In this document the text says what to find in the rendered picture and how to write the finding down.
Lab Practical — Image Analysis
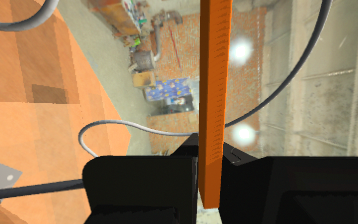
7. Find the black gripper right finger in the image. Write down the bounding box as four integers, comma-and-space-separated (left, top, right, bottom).
218, 141, 358, 224

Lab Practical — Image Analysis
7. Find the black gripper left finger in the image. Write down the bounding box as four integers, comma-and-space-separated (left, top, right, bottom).
81, 133, 199, 224

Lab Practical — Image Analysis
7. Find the orange bar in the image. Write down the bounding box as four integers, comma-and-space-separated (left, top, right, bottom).
198, 0, 232, 209

